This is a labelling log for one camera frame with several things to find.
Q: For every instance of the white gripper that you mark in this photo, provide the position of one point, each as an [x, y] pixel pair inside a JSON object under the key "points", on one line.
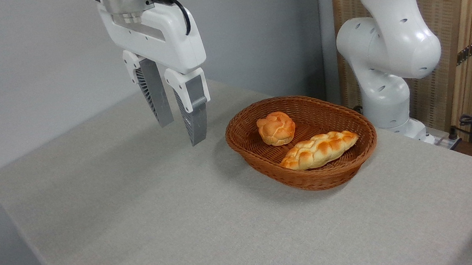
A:
{"points": [[166, 42]]}

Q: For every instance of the long braided bread loaf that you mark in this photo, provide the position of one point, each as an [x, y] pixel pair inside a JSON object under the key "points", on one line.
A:
{"points": [[319, 150]]}

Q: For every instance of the round knotted bread roll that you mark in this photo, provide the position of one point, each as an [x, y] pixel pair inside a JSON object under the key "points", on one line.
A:
{"points": [[276, 128]]}

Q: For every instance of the brown wicker oval basket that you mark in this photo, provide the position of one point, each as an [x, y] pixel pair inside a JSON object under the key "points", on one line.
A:
{"points": [[261, 156]]}

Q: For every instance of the white power strip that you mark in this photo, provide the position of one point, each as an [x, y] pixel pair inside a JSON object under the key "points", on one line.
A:
{"points": [[446, 141]]}

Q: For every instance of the brass screen hinge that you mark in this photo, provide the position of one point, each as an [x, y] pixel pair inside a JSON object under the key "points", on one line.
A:
{"points": [[469, 51]]}

